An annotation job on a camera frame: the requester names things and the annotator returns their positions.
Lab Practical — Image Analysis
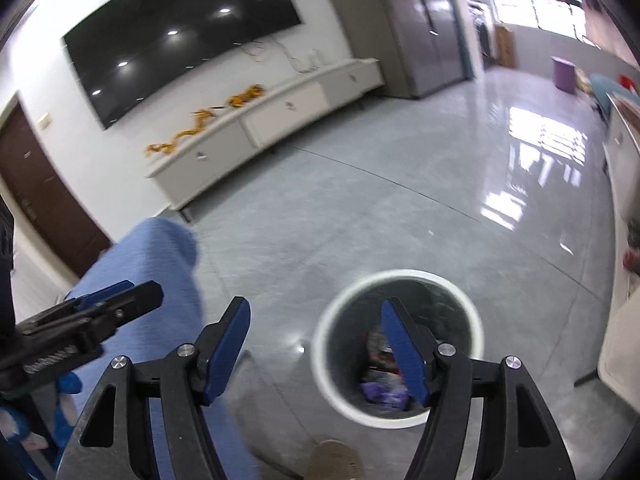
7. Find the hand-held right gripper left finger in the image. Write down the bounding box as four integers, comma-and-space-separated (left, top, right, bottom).
55, 296, 252, 480

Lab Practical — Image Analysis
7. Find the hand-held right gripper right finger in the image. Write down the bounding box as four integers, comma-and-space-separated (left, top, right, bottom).
381, 297, 578, 480

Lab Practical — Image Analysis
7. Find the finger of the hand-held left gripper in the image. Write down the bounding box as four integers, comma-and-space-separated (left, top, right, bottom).
14, 280, 165, 337

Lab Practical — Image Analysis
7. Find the white rimmed trash bin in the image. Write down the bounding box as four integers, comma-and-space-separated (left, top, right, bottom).
312, 269, 484, 431

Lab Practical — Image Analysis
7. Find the purple plastic bag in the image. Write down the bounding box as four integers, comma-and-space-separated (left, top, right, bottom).
359, 381, 410, 409

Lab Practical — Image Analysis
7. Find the blue fluffy blanket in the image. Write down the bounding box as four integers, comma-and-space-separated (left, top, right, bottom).
54, 217, 262, 480

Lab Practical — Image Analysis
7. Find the blue white patterned cloth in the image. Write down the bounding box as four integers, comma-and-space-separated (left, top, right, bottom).
0, 372, 83, 480

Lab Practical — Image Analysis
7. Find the dark brown door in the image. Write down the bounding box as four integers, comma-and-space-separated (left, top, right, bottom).
0, 101, 113, 279

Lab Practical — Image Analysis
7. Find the beige slipper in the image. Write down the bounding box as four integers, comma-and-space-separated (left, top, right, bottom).
304, 439, 364, 480

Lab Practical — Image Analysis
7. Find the white television cabinet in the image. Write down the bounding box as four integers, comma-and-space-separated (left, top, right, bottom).
144, 56, 386, 223

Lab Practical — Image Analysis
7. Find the white counter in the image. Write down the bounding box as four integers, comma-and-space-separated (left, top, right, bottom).
597, 94, 640, 402

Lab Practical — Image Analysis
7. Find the golden tiger figure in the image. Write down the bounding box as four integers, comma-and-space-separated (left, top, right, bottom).
226, 84, 267, 109

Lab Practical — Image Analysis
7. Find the purple bucket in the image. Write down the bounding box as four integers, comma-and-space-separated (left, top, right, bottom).
551, 55, 577, 93

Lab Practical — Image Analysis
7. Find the cardboard box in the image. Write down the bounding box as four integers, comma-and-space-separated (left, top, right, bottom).
495, 24, 517, 69

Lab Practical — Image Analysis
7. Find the grey wardrobe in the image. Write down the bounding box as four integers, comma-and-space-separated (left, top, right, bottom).
369, 0, 474, 101

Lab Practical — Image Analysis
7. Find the washing machine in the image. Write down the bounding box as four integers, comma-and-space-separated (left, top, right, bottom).
469, 1, 494, 63

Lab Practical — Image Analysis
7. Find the window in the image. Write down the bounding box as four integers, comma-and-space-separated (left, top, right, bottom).
491, 0, 587, 42

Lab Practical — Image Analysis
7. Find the black wall television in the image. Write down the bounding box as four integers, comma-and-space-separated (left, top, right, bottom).
61, 0, 303, 132

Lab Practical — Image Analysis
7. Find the black television cable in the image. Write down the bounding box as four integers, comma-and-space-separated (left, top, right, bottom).
239, 39, 322, 75

